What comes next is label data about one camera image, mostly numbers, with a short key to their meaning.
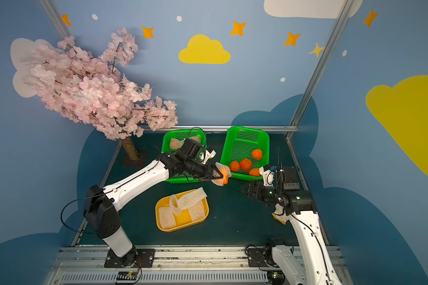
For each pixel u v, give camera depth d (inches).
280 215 22.3
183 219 33.2
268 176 24.7
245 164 38.7
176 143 43.3
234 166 39.4
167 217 32.0
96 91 22.3
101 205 17.0
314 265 15.5
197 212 32.2
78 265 29.0
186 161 24.2
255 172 38.0
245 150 42.5
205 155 25.6
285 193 20.5
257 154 41.6
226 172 29.5
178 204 32.0
